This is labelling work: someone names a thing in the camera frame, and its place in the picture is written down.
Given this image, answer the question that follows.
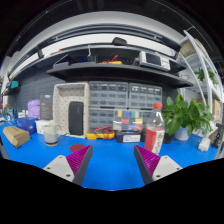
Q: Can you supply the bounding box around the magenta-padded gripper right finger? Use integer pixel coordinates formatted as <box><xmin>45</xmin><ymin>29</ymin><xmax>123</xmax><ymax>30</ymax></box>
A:
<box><xmin>133</xmin><ymin>144</ymin><xmax>183</xmax><ymax>186</ymax></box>

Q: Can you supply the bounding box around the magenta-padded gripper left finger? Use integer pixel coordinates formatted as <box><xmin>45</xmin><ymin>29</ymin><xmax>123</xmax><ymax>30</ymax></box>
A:
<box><xmin>43</xmin><ymin>144</ymin><xmax>94</xmax><ymax>186</ymax></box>

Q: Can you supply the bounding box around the clear red-capped drink bottle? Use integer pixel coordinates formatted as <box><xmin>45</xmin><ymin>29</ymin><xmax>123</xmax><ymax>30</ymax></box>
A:
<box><xmin>144</xmin><ymin>102</ymin><xmax>166</xmax><ymax>155</ymax></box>

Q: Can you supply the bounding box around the flat round red coaster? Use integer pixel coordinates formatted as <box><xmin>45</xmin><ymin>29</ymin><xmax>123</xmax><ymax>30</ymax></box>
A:
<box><xmin>69</xmin><ymin>143</ymin><xmax>87</xmax><ymax>153</ymax></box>

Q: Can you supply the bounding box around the grey-white ceramic mug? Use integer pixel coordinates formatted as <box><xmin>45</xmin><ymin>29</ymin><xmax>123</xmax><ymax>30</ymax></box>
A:
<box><xmin>43</xmin><ymin>123</ymin><xmax>63</xmax><ymax>147</ymax></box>

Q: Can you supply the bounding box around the black box with white label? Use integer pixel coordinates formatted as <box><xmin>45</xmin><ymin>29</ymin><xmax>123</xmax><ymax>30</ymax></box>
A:
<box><xmin>116</xmin><ymin>130</ymin><xmax>142</xmax><ymax>144</ymax></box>

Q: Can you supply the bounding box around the yellow multimeter with red leads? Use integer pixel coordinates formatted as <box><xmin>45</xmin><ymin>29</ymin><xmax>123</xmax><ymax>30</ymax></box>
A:
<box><xmin>85</xmin><ymin>125</ymin><xmax>116</xmax><ymax>140</ymax></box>

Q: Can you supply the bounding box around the small white box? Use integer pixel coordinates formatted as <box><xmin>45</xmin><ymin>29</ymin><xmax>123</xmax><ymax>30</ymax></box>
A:
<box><xmin>35</xmin><ymin>119</ymin><xmax>51</xmax><ymax>135</ymax></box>

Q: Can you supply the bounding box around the white power adapter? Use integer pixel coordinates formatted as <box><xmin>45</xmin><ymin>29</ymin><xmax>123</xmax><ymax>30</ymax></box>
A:
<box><xmin>198</xmin><ymin>137</ymin><xmax>212</xmax><ymax>152</ymax></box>

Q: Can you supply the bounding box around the clear organizer with coloured parts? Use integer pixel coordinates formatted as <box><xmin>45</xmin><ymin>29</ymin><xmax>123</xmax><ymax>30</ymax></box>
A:
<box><xmin>112</xmin><ymin>109</ymin><xmax>144</xmax><ymax>133</ymax></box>

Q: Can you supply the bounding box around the green potted plant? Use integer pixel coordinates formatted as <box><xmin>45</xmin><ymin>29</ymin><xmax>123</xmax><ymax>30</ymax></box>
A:
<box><xmin>162</xmin><ymin>93</ymin><xmax>214</xmax><ymax>141</ymax></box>

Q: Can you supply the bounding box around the blue carton box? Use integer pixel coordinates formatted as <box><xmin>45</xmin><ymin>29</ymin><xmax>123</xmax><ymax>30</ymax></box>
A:
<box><xmin>15</xmin><ymin>116</ymin><xmax>38</xmax><ymax>135</ymax></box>

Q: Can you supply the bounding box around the white dotted storage bin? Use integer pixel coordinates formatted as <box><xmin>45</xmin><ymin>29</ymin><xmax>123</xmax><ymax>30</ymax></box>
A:
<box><xmin>52</xmin><ymin>82</ymin><xmax>90</xmax><ymax>139</ymax></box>

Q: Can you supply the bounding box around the brown cardboard box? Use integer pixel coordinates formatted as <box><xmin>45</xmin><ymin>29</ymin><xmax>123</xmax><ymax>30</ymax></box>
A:
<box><xmin>2</xmin><ymin>125</ymin><xmax>31</xmax><ymax>149</ymax></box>

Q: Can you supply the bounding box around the dark grey flat box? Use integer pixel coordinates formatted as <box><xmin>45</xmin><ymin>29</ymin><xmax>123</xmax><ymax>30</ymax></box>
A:
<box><xmin>39</xmin><ymin>95</ymin><xmax>54</xmax><ymax>121</ymax></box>

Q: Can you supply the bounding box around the purple plastic bag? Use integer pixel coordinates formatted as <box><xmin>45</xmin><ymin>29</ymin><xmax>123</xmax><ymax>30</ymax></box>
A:
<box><xmin>26</xmin><ymin>98</ymin><xmax>41</xmax><ymax>120</ymax></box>

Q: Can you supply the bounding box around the small teal device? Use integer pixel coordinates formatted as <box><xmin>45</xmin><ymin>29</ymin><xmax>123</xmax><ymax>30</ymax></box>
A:
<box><xmin>9</xmin><ymin>80</ymin><xmax>20</xmax><ymax>90</ymax></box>

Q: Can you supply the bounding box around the dark overhead shelf unit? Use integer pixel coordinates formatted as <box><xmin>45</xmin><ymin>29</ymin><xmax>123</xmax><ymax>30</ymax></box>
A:
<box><xmin>6</xmin><ymin>36</ymin><xmax>194</xmax><ymax>89</ymax></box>

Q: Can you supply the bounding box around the white shelf unit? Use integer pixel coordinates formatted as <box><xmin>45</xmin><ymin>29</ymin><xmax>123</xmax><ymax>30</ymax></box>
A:
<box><xmin>178</xmin><ymin>30</ymin><xmax>224</xmax><ymax>134</ymax></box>

